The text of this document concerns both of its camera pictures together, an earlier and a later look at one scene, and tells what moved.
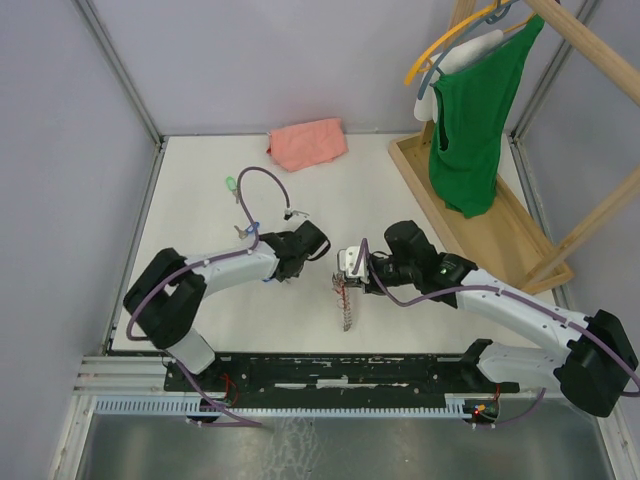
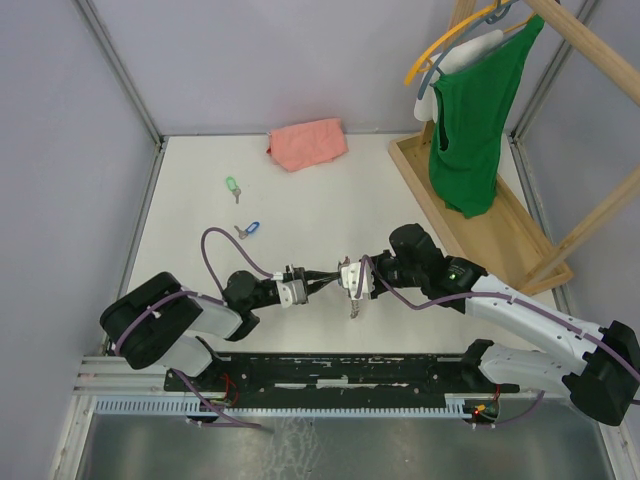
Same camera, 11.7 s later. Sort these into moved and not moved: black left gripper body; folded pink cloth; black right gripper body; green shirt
Moved: black left gripper body
Not moved: green shirt; black right gripper body; folded pink cloth
